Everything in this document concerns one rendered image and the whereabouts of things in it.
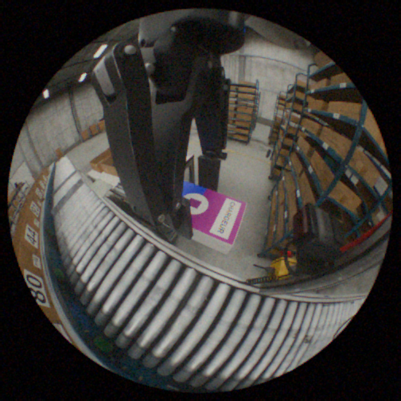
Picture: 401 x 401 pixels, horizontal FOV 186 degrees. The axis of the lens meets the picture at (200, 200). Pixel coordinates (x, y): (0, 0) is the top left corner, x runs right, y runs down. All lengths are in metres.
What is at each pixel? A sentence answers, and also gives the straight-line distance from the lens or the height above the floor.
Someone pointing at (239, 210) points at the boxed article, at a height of 1.06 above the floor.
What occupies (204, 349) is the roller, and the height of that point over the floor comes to 0.75.
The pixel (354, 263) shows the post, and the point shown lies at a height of 1.10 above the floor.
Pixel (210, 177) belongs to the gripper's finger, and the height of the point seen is 1.08.
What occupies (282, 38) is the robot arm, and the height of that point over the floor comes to 1.34.
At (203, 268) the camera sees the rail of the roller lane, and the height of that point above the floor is 0.74.
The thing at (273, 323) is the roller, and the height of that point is 0.75.
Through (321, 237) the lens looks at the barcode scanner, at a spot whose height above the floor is 1.09.
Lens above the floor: 1.18
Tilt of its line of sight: 49 degrees down
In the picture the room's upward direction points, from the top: straight up
